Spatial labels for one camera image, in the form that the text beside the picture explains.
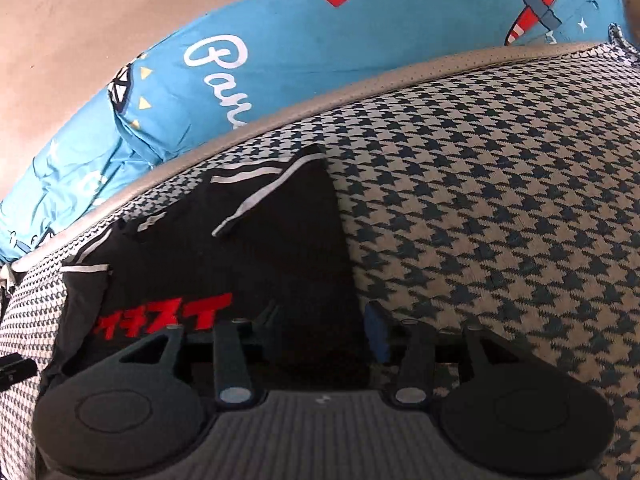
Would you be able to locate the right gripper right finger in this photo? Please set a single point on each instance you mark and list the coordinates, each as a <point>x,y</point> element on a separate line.
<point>404,356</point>

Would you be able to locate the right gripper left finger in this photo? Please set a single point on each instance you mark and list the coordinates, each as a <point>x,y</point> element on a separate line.
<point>240,345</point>

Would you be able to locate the black garment red print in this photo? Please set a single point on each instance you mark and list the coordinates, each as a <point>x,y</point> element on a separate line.
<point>261,242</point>

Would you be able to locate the houndstooth mattress cover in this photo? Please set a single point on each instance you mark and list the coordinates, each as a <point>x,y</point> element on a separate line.
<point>492,195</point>

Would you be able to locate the blue cartoon print bedsheet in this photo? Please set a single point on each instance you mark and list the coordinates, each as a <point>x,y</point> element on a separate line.
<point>249,60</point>

